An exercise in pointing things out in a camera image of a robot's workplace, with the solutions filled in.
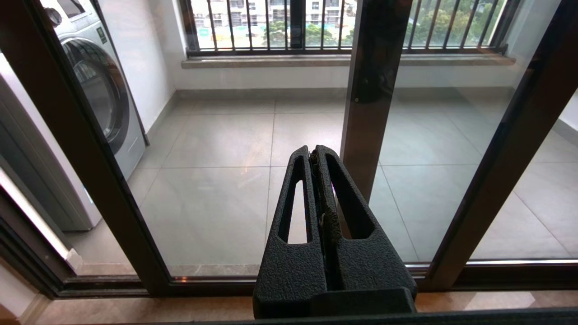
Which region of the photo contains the black metal balcony railing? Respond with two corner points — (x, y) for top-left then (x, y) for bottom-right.
(181, 0), (511, 57)

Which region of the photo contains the black window frame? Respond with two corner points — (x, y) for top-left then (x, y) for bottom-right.
(180, 0), (308, 51)

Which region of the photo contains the grey stone window sill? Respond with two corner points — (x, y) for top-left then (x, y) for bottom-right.
(182, 54), (516, 69)

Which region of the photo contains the white front-load washing machine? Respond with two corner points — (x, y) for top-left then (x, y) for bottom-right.
(0, 0), (149, 232)

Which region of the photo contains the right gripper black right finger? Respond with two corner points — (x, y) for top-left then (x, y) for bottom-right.
(312, 144), (418, 293)

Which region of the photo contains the dark framed sliding glass door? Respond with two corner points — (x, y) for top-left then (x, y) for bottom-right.
(0, 0), (578, 298)

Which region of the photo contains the dark framed glass door panel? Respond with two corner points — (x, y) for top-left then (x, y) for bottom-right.
(341, 0), (578, 262)

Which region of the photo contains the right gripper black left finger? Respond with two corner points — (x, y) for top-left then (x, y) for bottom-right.
(252, 145), (327, 317)

